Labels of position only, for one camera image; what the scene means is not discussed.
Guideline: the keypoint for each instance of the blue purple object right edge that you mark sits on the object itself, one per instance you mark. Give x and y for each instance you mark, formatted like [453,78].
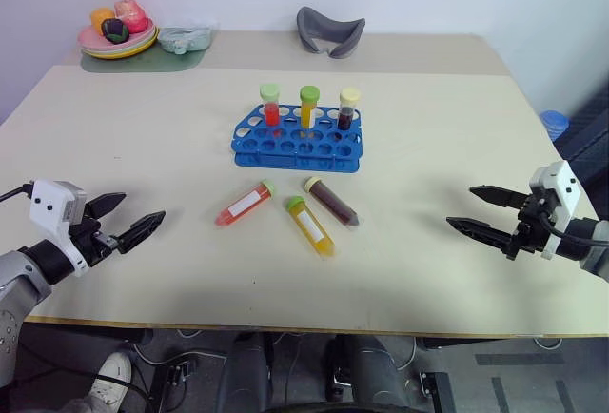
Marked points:
[587,142]

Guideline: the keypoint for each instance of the blue test tube rack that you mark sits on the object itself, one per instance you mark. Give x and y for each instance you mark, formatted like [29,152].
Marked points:
[285,158]

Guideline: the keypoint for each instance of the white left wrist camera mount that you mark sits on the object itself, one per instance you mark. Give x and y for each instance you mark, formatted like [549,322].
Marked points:
[47,203]

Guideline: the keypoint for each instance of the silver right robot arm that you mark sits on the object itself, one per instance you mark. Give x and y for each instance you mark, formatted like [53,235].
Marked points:
[597,246]

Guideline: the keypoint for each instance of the red liquid tube green cap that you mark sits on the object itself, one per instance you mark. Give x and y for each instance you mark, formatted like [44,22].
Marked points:
[271,113]
[242,206]

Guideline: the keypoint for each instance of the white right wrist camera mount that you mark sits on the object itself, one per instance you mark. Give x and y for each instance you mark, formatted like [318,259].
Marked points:
[563,189]

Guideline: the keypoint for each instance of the yellow liquid tube green cap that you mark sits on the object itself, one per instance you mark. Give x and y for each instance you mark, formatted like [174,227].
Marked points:
[311,230]
[308,111]

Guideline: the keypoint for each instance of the dark rounded shape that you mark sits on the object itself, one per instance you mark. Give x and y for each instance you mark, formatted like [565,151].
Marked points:
[371,375]
[259,375]

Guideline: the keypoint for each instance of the yellow plate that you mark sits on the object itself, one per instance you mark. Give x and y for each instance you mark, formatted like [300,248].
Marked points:
[138,53]

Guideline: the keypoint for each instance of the dark liquid tube cream cap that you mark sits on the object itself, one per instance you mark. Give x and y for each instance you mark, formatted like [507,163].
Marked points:
[346,120]
[333,203]

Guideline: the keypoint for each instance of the black table frame bar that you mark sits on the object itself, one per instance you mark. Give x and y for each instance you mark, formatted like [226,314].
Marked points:
[85,331]
[476,342]

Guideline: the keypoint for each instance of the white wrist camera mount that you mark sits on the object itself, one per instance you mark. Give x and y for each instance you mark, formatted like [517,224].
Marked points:
[563,189]
[47,203]

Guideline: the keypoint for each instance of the white shoe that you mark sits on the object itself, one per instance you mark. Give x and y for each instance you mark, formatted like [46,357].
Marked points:
[111,379]

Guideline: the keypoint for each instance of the blue bottle cap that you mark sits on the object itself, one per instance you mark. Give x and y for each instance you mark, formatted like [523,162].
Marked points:
[554,125]

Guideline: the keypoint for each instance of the pink plate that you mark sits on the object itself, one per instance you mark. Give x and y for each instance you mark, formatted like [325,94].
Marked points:
[92,39]

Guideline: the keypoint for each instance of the light green plate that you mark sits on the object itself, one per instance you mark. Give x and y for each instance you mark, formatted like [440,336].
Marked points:
[143,44]

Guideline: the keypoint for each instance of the dark toy fruit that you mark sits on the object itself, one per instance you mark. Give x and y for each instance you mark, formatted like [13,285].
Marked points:
[115,31]

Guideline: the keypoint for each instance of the pale green container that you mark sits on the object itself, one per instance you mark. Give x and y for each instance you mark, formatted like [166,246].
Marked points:
[183,39]

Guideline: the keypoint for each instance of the orange toy fruit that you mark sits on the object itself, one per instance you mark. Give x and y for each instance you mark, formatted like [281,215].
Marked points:
[101,18]

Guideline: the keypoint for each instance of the grey foam face pad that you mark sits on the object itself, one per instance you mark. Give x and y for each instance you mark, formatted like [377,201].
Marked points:
[309,32]

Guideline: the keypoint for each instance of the green table mat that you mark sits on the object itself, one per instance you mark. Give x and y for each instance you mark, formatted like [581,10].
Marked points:
[157,63]

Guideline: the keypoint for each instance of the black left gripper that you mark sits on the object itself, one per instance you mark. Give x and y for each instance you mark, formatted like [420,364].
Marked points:
[92,241]

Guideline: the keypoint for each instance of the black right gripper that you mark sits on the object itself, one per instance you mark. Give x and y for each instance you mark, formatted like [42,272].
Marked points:
[530,232]

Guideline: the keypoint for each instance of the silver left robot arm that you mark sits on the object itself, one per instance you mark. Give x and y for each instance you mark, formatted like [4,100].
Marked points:
[19,275]

